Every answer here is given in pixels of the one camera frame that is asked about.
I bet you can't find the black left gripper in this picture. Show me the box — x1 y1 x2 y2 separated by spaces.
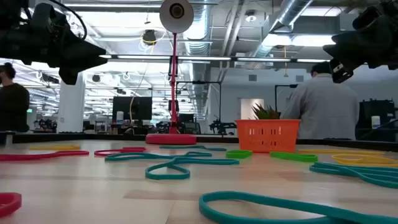
29 2 108 68

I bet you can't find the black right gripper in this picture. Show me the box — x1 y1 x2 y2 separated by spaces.
322 1 398 70

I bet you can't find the yellow rubber band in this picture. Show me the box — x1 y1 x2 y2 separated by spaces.
331 154 398 169
29 144 81 152

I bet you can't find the red rubber band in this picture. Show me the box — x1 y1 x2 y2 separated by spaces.
93 146 147 157
0 192 23 219
0 149 91 162

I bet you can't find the teal rubber band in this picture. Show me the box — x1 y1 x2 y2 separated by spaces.
309 161 398 190
198 190 398 224
104 151 213 162
144 157 241 181

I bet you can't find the green rubber band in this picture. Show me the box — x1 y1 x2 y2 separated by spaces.
269 151 319 163
225 149 254 160

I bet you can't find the white building pillar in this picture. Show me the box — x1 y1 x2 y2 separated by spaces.
56 72 86 134

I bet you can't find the black ceiling device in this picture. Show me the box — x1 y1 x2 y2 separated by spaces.
141 28 158 47

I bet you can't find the person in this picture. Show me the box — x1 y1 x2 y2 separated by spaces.
0 62 31 133
280 61 361 141

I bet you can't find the black equipment cabinet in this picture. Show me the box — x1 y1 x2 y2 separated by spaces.
358 98 397 129

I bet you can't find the black computer monitor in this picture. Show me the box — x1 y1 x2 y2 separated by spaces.
111 95 154 122

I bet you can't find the long ceiling light strip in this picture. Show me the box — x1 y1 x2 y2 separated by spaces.
99 54 331 64

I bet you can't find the red desk lamp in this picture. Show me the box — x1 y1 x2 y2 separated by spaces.
145 0 198 146

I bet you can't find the orange plastic basket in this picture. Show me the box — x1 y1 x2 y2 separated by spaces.
234 118 302 154

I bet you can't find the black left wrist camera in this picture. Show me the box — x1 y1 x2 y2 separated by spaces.
58 60 80 86

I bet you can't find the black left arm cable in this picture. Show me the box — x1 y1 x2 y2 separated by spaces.
46 0 88 42

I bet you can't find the silver ventilation duct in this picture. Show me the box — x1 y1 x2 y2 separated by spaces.
252 0 315 58
183 0 215 121

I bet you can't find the black metal stand frame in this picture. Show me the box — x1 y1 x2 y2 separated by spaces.
175 80 223 129

